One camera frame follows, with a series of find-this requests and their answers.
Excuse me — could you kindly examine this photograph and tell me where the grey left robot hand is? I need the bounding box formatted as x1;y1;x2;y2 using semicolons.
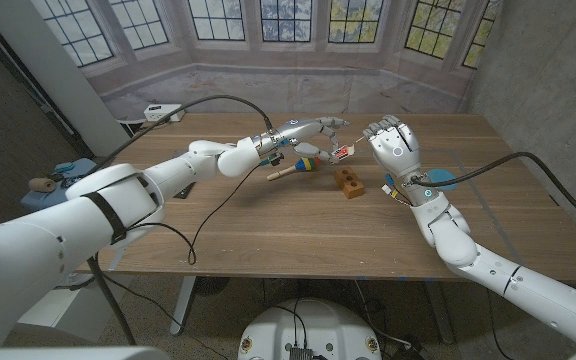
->
253;116;352;165

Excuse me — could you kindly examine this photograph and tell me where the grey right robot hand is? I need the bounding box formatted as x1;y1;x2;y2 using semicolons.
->
361;114;437;202

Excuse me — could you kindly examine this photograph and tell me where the orange wooden block with holes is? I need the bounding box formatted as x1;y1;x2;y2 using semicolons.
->
333;166;366;200

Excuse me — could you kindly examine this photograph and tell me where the colourful striped wooden maraca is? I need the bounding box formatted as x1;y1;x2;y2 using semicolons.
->
266;156;322;182

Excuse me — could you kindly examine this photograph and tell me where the printed window backdrop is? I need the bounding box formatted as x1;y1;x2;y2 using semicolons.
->
30;0;504;119

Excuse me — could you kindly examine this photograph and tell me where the blue round disc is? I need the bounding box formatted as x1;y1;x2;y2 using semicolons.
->
425;168;461;192

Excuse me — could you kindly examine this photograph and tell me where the white power strip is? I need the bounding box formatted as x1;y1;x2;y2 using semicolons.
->
143;103;186;123

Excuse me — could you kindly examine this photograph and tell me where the grey table leg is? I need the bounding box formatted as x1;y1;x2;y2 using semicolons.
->
169;276;197;337
422;280;457;345

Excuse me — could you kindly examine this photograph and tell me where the black round fan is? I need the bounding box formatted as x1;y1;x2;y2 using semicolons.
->
195;276;231;297

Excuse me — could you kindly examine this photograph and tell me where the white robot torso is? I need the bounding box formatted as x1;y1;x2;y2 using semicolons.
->
237;298;383;360

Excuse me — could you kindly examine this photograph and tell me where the blue stool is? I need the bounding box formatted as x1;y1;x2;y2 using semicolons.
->
20;158;100;211

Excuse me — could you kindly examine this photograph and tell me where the brown cylindrical object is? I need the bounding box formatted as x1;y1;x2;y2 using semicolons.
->
28;177;57;194

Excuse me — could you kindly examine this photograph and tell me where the white pillar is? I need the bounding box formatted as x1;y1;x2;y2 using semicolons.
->
0;0;132;157

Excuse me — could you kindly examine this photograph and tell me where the white flat floor board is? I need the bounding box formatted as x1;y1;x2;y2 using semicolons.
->
15;273;134;346

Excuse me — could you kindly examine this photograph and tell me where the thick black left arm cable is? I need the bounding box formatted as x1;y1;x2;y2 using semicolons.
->
87;94;275;176

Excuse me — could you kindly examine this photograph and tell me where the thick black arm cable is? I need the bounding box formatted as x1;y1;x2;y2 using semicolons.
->
87;94;275;176
406;151;576;236

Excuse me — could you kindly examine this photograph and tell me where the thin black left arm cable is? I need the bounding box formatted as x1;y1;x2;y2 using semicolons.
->
87;163;264;360

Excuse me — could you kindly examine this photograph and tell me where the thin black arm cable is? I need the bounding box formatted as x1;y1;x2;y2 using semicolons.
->
486;288;515;360
87;163;264;360

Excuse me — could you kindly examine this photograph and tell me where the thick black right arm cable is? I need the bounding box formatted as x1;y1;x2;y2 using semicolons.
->
406;151;576;236

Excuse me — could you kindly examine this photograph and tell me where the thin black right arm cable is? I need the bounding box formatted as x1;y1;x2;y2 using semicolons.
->
486;288;515;360

